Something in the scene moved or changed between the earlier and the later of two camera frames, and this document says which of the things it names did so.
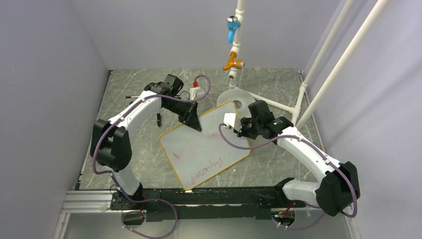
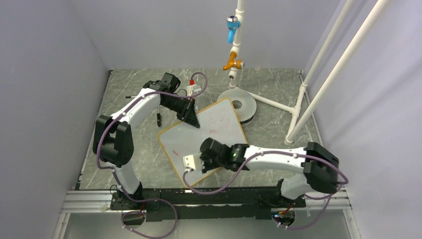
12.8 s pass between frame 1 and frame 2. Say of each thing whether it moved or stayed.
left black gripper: stayed
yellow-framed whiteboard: stayed
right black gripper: moved
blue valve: stayed
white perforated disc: stayed
